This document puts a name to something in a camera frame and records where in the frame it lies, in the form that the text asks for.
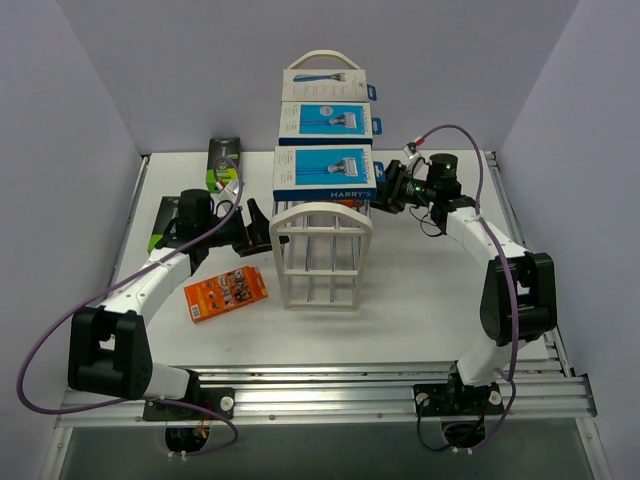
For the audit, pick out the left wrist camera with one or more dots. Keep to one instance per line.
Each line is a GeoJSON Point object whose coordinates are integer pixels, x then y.
{"type": "Point", "coordinates": [230, 188]}

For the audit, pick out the green black razor box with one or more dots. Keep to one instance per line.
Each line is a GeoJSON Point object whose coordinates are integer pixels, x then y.
{"type": "Point", "coordinates": [223, 160]}
{"type": "Point", "coordinates": [167, 211]}

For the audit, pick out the orange razor box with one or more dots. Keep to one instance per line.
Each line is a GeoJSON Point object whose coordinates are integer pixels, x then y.
{"type": "Point", "coordinates": [225, 293]}
{"type": "Point", "coordinates": [351, 203]}

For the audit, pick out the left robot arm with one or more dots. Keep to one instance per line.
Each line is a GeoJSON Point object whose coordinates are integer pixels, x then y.
{"type": "Point", "coordinates": [109, 352]}

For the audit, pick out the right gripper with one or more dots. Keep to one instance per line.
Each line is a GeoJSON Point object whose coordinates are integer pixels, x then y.
{"type": "Point", "coordinates": [391, 186]}

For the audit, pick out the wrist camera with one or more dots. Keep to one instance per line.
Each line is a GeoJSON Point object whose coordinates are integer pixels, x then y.
{"type": "Point", "coordinates": [412, 151]}
{"type": "Point", "coordinates": [230, 188]}

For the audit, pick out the white and chrome shelf rack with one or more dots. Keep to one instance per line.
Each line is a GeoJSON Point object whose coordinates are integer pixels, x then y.
{"type": "Point", "coordinates": [320, 247]}

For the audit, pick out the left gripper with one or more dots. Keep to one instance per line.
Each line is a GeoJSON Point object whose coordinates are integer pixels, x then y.
{"type": "Point", "coordinates": [251, 232]}

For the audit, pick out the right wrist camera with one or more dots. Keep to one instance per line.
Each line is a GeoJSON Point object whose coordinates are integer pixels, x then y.
{"type": "Point", "coordinates": [412, 151]}

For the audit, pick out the blue Harry's razor box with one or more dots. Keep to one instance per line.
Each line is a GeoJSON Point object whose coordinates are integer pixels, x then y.
{"type": "Point", "coordinates": [325, 173]}
{"type": "Point", "coordinates": [317, 123]}

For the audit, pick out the green black razor box rear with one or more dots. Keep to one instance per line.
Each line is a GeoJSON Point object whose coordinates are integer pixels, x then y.
{"type": "Point", "coordinates": [223, 160]}

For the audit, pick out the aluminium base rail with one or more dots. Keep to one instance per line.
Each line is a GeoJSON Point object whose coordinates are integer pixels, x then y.
{"type": "Point", "coordinates": [382, 392]}

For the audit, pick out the white Harry's razor box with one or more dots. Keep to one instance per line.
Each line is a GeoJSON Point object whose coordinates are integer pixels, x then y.
{"type": "Point", "coordinates": [327, 85]}

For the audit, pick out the green black razor box front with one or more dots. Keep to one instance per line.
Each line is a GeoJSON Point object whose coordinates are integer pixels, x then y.
{"type": "Point", "coordinates": [167, 211]}

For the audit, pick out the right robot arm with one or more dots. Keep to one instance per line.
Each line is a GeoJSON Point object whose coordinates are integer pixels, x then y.
{"type": "Point", "coordinates": [518, 301]}

